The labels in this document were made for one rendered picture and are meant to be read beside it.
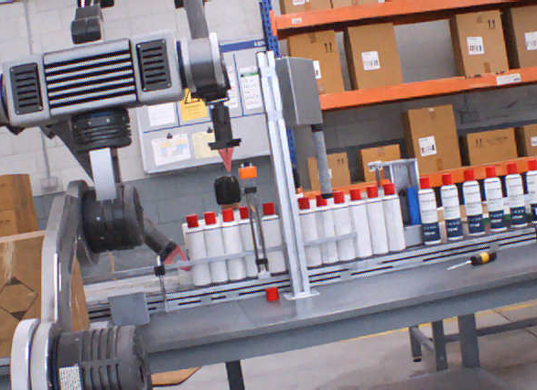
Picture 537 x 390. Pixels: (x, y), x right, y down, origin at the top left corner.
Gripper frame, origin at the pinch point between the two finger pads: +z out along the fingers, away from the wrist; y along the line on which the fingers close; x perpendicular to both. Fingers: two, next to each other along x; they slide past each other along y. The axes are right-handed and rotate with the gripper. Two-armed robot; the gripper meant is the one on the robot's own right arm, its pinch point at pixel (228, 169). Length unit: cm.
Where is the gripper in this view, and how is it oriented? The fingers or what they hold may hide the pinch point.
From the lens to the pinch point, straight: 248.6
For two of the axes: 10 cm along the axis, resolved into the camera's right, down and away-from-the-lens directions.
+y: -9.8, 1.6, -1.2
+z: 1.5, 9.9, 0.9
